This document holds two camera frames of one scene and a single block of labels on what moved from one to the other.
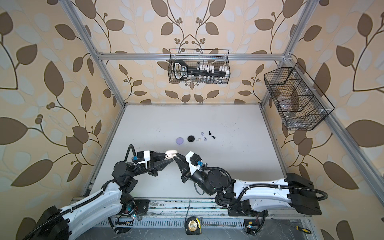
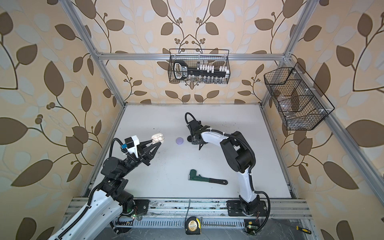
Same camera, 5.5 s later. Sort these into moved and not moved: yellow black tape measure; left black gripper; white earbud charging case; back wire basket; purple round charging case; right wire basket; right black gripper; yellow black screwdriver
Moved: right black gripper; white earbud charging case; left black gripper
Not moved: yellow black tape measure; right wire basket; back wire basket; purple round charging case; yellow black screwdriver
